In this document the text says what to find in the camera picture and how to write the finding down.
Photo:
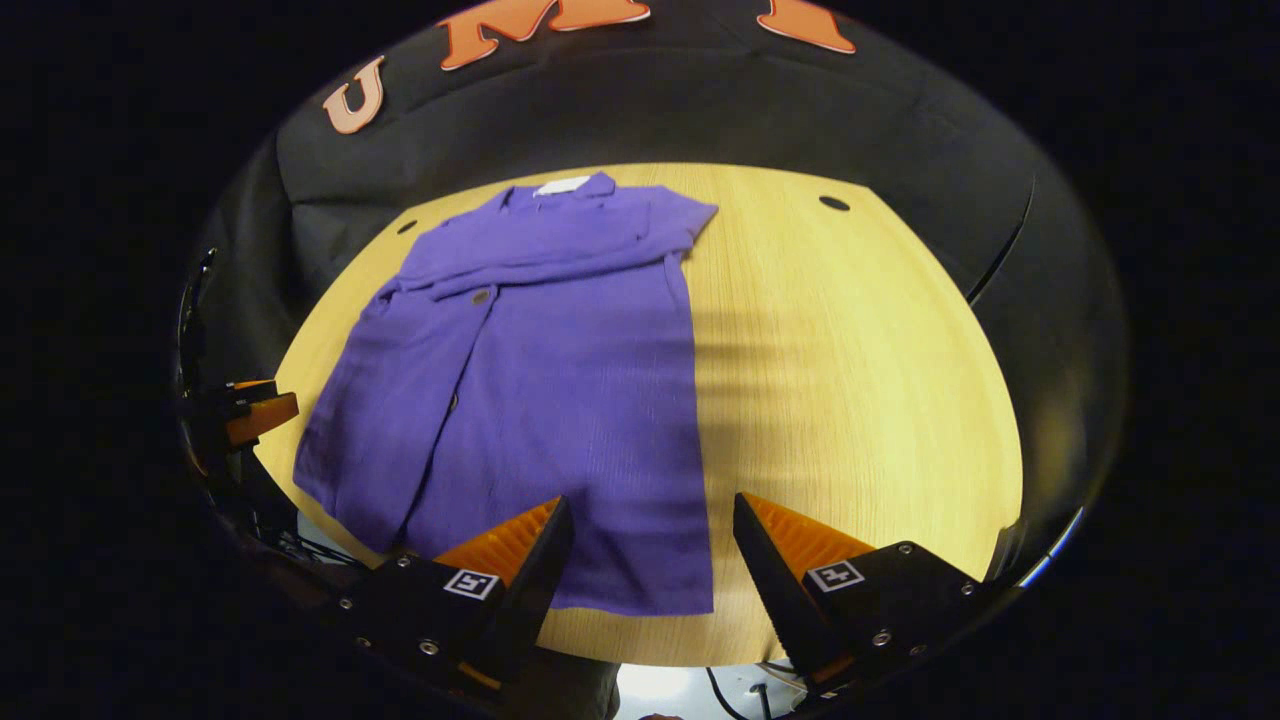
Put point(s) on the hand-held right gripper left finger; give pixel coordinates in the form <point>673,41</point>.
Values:
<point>528,590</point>

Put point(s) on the black backdrop cloth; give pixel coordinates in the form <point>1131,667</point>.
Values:
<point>700,110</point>

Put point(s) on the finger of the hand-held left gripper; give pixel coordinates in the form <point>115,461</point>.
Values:
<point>255,386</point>
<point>262,418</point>

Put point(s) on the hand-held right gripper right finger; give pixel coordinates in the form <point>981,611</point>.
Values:
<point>772,585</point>

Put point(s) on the purple shirt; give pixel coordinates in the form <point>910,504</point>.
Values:
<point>560,400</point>

